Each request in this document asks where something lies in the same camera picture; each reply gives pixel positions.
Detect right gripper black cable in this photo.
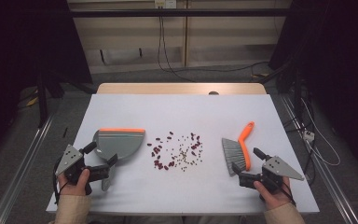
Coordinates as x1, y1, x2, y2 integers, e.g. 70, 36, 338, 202
281, 180, 297, 208

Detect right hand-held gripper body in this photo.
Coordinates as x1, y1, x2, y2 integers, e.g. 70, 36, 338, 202
238, 154, 306, 193

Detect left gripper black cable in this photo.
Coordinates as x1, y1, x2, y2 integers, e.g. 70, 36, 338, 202
52, 157, 71, 204

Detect white floor cable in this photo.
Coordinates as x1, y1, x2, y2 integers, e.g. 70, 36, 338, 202
301, 97, 341, 167

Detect wooden table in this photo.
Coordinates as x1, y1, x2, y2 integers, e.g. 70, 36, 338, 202
96, 82, 268, 95

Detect black curtain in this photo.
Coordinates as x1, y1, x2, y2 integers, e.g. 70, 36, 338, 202
0, 0, 93, 162
268, 0, 358, 178

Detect small green beans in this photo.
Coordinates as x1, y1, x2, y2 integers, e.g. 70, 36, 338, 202
167, 133, 204, 173

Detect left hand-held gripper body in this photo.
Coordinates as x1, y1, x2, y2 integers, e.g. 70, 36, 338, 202
54, 144, 111, 196

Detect black metal stand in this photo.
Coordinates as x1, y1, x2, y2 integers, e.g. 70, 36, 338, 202
36, 70, 65, 129

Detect white wall outlet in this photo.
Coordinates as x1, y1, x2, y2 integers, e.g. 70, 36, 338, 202
154, 0, 177, 9

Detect person's left hand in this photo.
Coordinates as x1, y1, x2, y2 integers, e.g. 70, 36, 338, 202
57, 168, 91, 197

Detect person's right hand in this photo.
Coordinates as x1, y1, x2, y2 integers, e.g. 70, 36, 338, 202
253, 176, 293, 212

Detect black horizontal bar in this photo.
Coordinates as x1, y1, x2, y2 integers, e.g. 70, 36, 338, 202
69, 8, 293, 19

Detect grey dustpan with orange edge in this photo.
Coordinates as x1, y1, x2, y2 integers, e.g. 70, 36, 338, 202
92, 127, 146, 192

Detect black wall cable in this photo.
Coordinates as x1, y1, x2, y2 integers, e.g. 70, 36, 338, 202
157, 7, 181, 76
160, 15, 197, 83

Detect orange brush with grey bristles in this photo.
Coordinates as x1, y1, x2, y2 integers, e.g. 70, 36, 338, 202
221, 120, 255, 177

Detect red kidney beans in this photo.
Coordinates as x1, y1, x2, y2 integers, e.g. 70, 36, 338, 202
146, 131, 203, 171

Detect metal floor rail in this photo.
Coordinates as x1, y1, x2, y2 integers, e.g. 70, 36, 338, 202
279, 94, 358, 224
0, 115, 56, 224

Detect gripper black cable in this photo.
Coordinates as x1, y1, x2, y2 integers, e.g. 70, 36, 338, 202
52, 157, 71, 204
281, 180, 297, 208

